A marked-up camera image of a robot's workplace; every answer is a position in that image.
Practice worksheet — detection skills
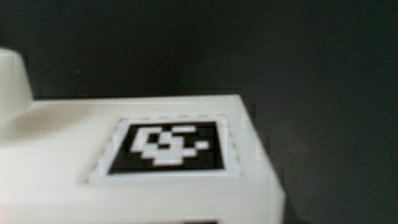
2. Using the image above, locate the white front drawer box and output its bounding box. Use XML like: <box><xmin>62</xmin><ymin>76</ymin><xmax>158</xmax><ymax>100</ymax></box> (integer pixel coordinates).
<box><xmin>0</xmin><ymin>48</ymin><xmax>286</xmax><ymax>224</ymax></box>

